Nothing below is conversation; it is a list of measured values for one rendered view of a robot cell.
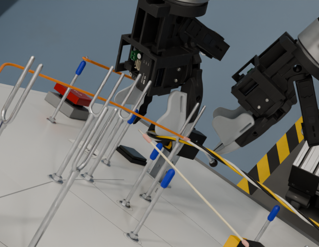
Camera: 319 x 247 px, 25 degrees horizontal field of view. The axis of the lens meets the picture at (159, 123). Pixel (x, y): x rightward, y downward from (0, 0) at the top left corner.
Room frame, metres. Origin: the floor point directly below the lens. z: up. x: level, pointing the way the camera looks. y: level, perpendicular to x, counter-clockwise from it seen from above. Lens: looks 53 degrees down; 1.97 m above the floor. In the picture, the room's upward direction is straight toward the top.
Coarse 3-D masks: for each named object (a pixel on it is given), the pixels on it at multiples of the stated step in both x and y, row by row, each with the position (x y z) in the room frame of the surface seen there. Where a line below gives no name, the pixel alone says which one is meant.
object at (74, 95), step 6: (60, 84) 0.72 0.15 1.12; (60, 90) 0.71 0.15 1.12; (72, 90) 0.72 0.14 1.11; (60, 96) 0.71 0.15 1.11; (72, 96) 0.70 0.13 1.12; (78, 96) 0.70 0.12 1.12; (84, 96) 0.72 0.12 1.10; (72, 102) 0.70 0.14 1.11; (78, 102) 0.69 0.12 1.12; (84, 102) 0.70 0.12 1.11
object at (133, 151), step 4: (116, 148) 0.62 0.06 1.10; (120, 148) 0.61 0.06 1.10; (124, 148) 0.61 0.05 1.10; (128, 148) 0.62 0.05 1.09; (132, 148) 0.63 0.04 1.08; (120, 152) 0.61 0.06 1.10; (124, 152) 0.61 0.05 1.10; (128, 152) 0.60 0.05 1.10; (132, 152) 0.61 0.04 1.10; (136, 152) 0.62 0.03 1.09; (124, 156) 0.60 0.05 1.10; (128, 156) 0.60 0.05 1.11; (132, 156) 0.60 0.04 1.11; (136, 156) 0.60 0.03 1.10; (140, 156) 0.61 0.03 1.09; (128, 160) 0.59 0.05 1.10; (132, 160) 0.59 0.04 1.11; (136, 160) 0.59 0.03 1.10; (140, 160) 0.60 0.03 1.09; (144, 160) 0.60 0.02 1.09; (140, 164) 0.60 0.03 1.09; (144, 164) 0.60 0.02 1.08
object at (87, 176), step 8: (136, 80) 0.55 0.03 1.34; (128, 96) 0.53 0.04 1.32; (136, 104) 0.52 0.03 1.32; (120, 112) 0.52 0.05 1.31; (120, 120) 0.51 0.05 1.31; (112, 136) 0.50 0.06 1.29; (104, 144) 0.49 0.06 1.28; (104, 152) 0.49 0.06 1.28; (96, 160) 0.48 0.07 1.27; (88, 176) 0.46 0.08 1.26
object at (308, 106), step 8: (296, 80) 0.68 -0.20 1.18; (304, 80) 0.68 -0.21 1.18; (312, 80) 0.68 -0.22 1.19; (296, 88) 0.68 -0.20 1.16; (304, 88) 0.67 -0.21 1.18; (312, 88) 0.67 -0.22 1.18; (304, 96) 0.66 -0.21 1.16; (312, 96) 0.66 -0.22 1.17; (304, 104) 0.66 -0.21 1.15; (312, 104) 0.66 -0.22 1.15; (304, 112) 0.65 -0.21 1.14; (312, 112) 0.65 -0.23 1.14; (304, 120) 0.64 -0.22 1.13; (312, 120) 0.64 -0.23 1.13; (304, 128) 0.64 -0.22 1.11; (312, 128) 0.64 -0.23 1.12; (304, 136) 0.64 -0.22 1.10; (312, 136) 0.63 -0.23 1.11; (312, 144) 0.62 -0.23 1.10
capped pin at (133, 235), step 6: (168, 174) 0.40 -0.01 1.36; (162, 180) 0.40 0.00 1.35; (168, 180) 0.40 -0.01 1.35; (162, 186) 0.39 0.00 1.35; (156, 198) 0.39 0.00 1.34; (150, 204) 0.38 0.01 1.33; (150, 210) 0.38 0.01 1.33; (144, 216) 0.37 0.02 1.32; (138, 228) 0.36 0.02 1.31; (126, 234) 0.36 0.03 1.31; (132, 234) 0.36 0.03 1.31; (132, 240) 0.35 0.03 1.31; (138, 240) 0.36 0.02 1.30
